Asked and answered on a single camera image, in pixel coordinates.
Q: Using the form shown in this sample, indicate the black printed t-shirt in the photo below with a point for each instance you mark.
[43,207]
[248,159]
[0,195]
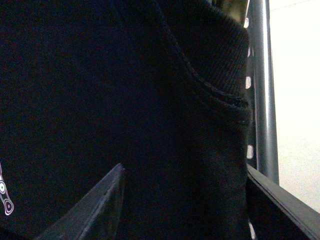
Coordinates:
[155,85]

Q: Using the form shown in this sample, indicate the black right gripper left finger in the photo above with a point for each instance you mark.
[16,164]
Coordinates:
[96,216]

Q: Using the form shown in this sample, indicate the grey metal clothes rack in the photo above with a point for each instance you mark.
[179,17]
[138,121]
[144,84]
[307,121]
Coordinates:
[261,90]

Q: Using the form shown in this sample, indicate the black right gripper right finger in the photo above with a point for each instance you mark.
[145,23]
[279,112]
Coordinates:
[276,214]

